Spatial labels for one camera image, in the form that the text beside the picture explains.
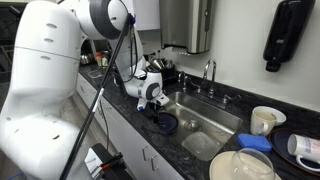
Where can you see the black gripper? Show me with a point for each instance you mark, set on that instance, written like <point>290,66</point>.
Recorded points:
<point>152,108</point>

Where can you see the clear plastic food container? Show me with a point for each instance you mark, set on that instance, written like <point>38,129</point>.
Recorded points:
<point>201,145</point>

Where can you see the large clear glass bowl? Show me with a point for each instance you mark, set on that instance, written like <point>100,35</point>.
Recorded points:
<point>221,166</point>

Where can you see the steel cup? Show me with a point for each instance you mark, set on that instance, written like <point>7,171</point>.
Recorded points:
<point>157,63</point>

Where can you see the metal sink drain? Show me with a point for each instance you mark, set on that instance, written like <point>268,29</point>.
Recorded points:
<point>192,125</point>

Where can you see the black orange clamp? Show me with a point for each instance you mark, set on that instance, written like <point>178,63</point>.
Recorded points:
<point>110,161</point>

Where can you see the dark blue round plate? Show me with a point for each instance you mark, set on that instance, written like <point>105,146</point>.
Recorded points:
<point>168,123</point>

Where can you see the white paper sheet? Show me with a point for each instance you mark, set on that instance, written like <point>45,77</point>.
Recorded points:
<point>91,161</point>

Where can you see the white upper cabinets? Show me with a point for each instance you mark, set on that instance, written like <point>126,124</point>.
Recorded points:
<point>146,13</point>

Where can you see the small white bowl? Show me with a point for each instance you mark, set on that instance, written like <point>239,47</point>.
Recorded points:
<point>280,115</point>

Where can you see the steel paper towel dispenser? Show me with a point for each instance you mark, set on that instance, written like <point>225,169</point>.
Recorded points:
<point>193,23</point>

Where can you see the chrome side sprayer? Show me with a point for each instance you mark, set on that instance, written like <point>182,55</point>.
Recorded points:
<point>183,80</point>

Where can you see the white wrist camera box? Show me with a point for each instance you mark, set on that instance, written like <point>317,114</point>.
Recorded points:
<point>143,104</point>

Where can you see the white lower cabinets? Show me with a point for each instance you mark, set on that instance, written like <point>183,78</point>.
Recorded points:
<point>130,146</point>

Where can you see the dark navy dinner plate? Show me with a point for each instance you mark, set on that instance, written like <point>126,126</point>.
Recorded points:
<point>280,146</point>

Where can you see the black dish rack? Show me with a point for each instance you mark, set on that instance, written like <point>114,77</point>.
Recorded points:
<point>168,75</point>

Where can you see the spice bottles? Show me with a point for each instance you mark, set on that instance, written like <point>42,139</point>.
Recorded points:
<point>101,59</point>

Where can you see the cream ceramic mug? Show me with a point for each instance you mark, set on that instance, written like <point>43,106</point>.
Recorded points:
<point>261,121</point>

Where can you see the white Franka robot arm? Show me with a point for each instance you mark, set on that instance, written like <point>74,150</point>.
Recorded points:
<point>46,83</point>

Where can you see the steel kettle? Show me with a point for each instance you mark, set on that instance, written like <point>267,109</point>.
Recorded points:
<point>85,59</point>

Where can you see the blue sponge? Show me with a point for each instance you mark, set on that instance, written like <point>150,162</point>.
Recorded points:
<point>254,141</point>

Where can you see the white printed mug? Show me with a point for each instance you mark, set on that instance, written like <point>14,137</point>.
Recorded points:
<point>305,148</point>

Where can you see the chrome sink faucet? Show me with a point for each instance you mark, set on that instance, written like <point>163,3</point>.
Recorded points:
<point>211,76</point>

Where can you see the white cabinets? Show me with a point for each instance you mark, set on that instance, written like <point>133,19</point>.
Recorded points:
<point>146,13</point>
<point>130,146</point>

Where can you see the stainless steel sink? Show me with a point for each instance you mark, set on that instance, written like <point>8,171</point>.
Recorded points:
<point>203,113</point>

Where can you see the clear lidded storage container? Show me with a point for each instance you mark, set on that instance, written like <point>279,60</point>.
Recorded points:
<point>95,73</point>

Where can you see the black wall soap dispenser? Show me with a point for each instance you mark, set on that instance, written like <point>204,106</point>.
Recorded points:
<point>288,30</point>

